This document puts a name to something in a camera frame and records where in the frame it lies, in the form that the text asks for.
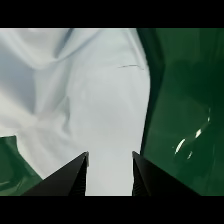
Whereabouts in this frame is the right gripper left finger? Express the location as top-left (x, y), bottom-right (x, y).
top-left (22, 151), bottom-right (90, 197)

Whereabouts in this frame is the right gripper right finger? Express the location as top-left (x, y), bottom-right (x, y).
top-left (131, 150), bottom-right (201, 197)

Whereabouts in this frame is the white shirt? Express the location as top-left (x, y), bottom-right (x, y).
top-left (0, 28), bottom-right (152, 197)

